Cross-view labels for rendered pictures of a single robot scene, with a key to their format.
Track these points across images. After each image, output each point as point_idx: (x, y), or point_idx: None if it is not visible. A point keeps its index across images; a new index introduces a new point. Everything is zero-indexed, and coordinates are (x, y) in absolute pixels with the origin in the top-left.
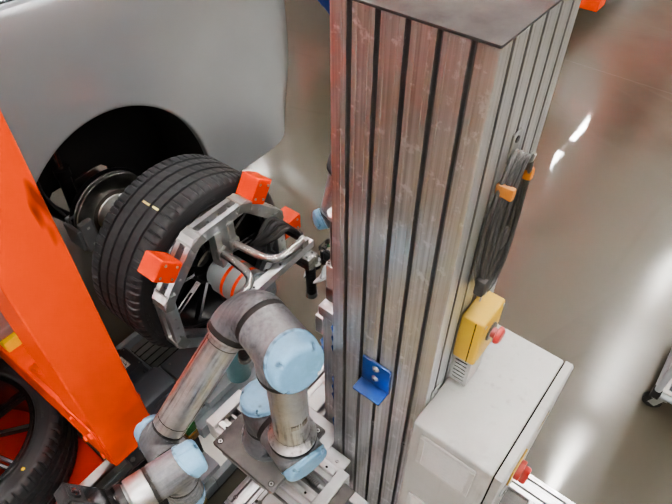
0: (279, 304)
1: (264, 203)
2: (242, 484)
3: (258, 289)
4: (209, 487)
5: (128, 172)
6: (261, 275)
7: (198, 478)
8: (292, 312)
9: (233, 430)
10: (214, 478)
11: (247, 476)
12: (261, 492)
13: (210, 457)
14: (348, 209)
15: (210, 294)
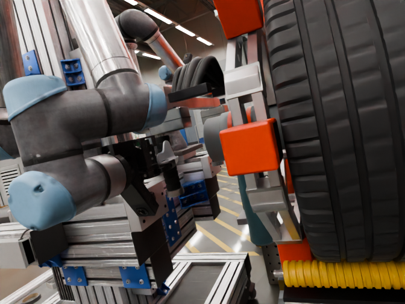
0: (119, 14)
1: (248, 54)
2: (238, 269)
3: (130, 9)
4: (279, 293)
5: None
6: (216, 120)
7: (165, 83)
8: None
9: (193, 145)
10: (281, 298)
11: (238, 274)
12: (222, 272)
13: (244, 218)
14: None
15: None
